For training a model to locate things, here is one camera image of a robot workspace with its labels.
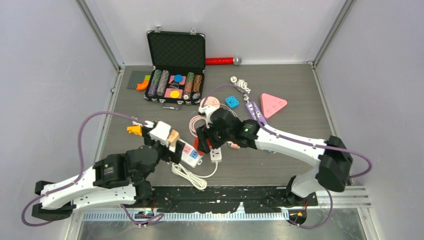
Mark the yellow plug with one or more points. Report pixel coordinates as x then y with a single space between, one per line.
135 129

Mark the tan cube socket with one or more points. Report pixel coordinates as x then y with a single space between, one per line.
173 137

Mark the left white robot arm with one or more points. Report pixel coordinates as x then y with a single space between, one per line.
118 179

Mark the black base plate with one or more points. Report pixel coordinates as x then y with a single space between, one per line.
219 199

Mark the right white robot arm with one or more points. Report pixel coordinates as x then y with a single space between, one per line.
330 161

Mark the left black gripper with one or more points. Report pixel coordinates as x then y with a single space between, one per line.
175 156

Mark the small white power strip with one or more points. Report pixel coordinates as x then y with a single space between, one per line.
216 155

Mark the red cube socket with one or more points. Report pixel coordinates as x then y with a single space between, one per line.
196 146

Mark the long white colourful power strip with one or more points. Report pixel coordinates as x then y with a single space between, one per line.
190 156

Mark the red glitter microphone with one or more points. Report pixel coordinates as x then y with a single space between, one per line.
235 60

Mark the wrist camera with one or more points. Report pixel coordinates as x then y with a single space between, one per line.
206 111
157 131

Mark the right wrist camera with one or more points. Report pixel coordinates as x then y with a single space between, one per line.
206 111

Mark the orange toy block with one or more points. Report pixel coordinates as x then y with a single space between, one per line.
143 85

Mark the round pink socket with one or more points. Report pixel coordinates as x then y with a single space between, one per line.
210 101

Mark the pink small charger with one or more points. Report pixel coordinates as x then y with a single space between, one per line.
234 146

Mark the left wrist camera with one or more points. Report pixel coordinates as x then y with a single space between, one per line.
157 131

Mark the purple power strip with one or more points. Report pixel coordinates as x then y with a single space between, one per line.
255 112

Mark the grey building baseplate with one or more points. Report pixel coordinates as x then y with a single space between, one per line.
136 77

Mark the black poker chip case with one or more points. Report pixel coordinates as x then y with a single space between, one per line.
179 65

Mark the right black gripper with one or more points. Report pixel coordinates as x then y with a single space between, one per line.
204 134

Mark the blue plug adapter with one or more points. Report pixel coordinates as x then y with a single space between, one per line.
232 102

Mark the pink power strip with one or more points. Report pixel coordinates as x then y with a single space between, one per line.
271 104

